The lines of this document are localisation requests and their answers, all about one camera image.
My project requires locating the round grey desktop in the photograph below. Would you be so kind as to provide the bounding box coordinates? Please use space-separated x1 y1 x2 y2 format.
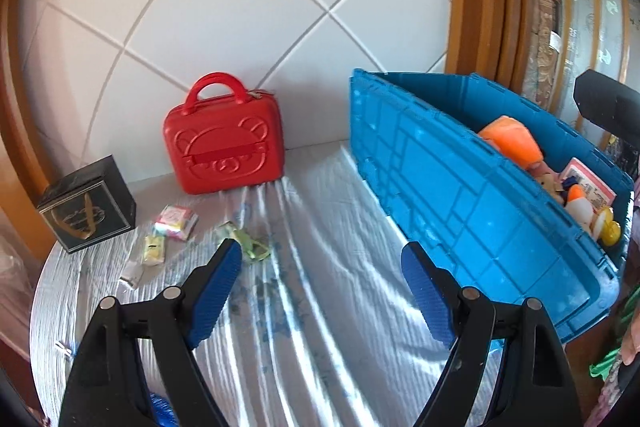
29 142 506 427

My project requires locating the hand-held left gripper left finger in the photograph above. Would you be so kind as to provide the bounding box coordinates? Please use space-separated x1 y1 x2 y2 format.
59 238 244 427

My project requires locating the pink card box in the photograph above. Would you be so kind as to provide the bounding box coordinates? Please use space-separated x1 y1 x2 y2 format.
557 157 617 210

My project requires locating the white small packet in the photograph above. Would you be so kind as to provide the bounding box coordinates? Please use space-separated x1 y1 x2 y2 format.
119 259 146 290

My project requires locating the beige plush toy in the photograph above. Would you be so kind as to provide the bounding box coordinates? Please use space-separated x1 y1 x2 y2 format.
530 162 563 195

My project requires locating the yellow duck toy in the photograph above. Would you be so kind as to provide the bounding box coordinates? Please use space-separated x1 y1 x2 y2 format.
592 206 622 248

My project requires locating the wooden wall trim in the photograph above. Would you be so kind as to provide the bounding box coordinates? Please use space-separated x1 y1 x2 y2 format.
0 0 56 218

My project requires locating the black gift box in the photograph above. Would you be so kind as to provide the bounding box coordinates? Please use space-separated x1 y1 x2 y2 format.
36 157 137 254

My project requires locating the pastel candy packet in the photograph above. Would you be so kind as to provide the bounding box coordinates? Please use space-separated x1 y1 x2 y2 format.
152 203 199 242

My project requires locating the rolled patterned carpet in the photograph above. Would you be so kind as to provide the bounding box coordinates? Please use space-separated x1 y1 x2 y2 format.
522 0 563 110

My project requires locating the green yellow packet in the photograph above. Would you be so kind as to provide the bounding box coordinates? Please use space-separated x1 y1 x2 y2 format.
217 222 271 264

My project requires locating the blue plastic crate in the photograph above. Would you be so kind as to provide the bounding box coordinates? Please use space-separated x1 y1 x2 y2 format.
348 68 636 345

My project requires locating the white orange toy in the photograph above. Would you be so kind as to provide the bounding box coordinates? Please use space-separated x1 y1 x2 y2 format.
565 184 603 228

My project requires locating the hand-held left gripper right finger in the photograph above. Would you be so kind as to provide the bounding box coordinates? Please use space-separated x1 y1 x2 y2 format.
401 241 583 427

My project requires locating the yellow small packet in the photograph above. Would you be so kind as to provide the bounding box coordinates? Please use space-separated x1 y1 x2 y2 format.
144 234 167 265

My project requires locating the green cloth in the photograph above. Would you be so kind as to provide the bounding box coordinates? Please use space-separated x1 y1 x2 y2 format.
589 284 640 379

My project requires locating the orange plush toy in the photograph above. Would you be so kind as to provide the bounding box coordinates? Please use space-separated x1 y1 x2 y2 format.
477 116 546 170

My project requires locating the red mini suitcase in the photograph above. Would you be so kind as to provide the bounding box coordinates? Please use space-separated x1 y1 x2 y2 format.
163 72 286 195

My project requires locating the blue mesh item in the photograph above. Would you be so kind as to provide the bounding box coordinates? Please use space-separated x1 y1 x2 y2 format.
147 394 178 427

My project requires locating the clear plastic bag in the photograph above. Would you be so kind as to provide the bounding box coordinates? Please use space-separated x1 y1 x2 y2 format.
0 207 37 350

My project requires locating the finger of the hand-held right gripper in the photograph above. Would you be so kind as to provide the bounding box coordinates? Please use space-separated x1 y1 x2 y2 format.
572 69 640 142

